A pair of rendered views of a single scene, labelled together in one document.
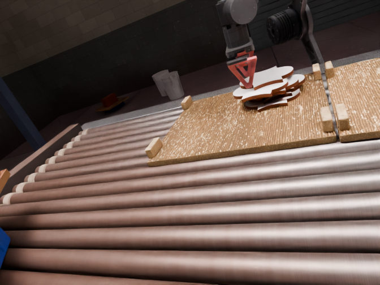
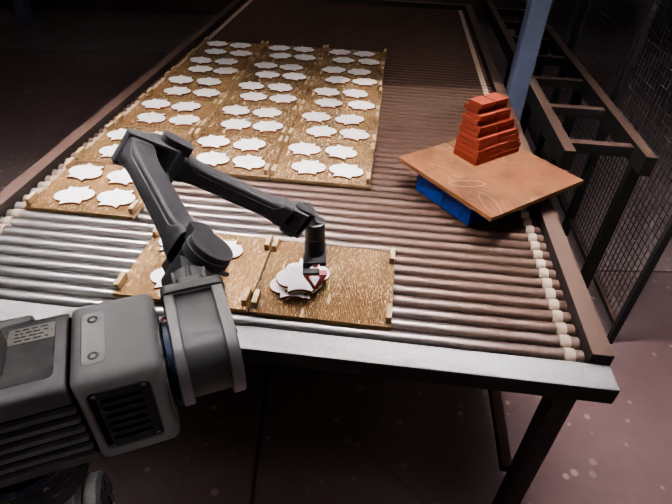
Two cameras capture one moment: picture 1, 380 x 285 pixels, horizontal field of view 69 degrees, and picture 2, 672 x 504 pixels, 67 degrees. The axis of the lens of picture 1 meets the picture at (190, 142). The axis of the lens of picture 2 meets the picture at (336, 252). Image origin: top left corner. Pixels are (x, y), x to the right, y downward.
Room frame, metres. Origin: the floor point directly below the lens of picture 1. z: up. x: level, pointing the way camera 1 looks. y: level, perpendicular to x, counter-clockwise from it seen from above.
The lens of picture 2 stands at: (1.75, -0.59, 1.98)
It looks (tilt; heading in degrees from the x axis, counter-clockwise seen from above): 38 degrees down; 157
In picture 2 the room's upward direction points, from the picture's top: 2 degrees clockwise
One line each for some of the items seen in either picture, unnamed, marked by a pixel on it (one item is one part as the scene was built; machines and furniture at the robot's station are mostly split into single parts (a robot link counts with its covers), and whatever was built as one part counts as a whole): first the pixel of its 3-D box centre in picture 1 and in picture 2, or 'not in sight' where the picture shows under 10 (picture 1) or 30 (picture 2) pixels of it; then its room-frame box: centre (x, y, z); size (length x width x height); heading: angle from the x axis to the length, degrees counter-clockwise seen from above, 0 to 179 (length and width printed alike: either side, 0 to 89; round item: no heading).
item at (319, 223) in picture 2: (230, 11); (314, 227); (0.69, -0.21, 1.17); 0.07 x 0.06 x 0.07; 179
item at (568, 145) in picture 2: not in sight; (520, 123); (-0.92, 1.92, 0.51); 2.98 x 0.39 x 1.02; 152
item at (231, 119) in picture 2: not in sight; (251, 118); (-0.58, -0.09, 0.94); 0.41 x 0.35 x 0.04; 61
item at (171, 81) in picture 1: (172, 86); not in sight; (4.33, -0.10, 0.18); 0.30 x 0.30 x 0.37
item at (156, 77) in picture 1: (164, 83); not in sight; (4.75, 0.02, 0.18); 0.30 x 0.30 x 0.37
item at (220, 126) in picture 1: (240, 115); (327, 281); (0.65, -0.15, 0.93); 0.41 x 0.35 x 0.02; 61
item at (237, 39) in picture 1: (237, 37); (314, 246); (0.69, -0.21, 1.11); 0.10 x 0.07 x 0.07; 160
